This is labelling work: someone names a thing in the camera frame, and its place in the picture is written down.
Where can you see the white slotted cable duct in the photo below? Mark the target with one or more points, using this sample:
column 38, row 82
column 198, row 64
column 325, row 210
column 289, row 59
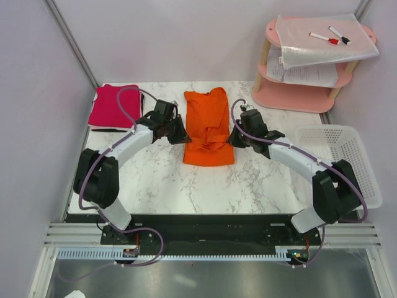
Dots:
column 124, row 254

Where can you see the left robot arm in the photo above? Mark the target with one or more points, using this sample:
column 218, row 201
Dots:
column 96, row 181

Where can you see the white plastic basket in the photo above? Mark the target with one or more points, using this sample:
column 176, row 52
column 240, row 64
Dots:
column 336, row 142

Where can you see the orange t shirt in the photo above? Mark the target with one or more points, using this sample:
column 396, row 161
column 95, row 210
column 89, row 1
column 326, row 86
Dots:
column 207, row 124

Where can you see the pink wooden shelf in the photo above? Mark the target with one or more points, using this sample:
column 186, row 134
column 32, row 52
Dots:
column 273, row 94

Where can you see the red capped whiteboard marker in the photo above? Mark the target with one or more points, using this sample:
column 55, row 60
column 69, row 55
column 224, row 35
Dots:
column 333, row 41

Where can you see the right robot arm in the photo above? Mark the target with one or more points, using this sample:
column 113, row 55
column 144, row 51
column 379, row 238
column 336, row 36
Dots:
column 335, row 189

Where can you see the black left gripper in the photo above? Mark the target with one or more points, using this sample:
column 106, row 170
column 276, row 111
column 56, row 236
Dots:
column 182, row 137

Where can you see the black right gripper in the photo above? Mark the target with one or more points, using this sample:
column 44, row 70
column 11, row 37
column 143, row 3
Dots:
column 233, row 141

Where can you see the printed paper sheets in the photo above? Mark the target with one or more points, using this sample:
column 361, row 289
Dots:
column 303, row 66

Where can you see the folded magenta t shirt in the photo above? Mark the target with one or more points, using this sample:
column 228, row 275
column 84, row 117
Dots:
column 106, row 112

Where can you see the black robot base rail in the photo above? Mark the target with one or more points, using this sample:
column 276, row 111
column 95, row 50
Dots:
column 205, row 234

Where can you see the translucent plastic pouch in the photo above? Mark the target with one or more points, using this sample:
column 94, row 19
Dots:
column 323, row 40

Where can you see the black capped whiteboard marker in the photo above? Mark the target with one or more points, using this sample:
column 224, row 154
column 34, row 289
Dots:
column 343, row 39

